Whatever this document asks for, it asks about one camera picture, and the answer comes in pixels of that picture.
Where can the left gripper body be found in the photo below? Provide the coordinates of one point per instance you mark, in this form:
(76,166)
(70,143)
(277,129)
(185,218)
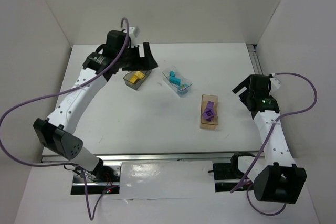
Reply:
(135,57)

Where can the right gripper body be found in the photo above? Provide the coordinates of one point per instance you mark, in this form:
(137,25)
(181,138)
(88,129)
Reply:
(247,91)

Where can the short yellow lego brick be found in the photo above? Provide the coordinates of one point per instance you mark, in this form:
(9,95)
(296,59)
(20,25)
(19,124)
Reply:
(139,75)

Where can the long yellow lego brick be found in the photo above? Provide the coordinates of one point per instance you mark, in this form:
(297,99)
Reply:
(134,79)

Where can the purple rounded lego brick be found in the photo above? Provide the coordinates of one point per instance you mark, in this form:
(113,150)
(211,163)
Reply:
(208,114)

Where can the purple pink lego piece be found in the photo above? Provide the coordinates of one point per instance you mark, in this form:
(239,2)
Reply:
(210,105)

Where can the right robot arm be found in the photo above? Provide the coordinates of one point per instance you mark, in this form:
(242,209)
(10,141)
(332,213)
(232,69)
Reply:
(277,178)

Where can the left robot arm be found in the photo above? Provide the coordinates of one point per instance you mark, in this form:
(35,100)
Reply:
(56,132)

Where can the smoky grey plastic container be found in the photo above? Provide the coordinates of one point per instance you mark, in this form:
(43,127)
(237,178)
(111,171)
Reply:
(139,83)

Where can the clear plastic container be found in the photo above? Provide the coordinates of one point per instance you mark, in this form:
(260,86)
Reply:
(184,80)

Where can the amber plastic container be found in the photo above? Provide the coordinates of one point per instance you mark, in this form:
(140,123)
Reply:
(214,123)

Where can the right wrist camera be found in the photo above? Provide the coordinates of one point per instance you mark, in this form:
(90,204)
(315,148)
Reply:
(275,83)

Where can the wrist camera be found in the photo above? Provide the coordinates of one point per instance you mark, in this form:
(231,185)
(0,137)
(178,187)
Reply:
(133,35)
(275,83)

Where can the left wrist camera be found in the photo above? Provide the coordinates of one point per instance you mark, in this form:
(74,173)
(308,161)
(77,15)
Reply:
(133,35)

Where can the aluminium side rail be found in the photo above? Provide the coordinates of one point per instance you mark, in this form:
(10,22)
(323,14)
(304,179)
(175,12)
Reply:
(269,126)

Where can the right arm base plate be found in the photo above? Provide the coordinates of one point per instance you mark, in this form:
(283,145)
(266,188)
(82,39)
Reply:
(224,178)

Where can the aluminium front rail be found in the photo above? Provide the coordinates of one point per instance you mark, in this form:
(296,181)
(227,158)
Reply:
(167,156)

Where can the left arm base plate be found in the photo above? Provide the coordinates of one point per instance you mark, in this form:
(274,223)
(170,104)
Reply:
(96,186)

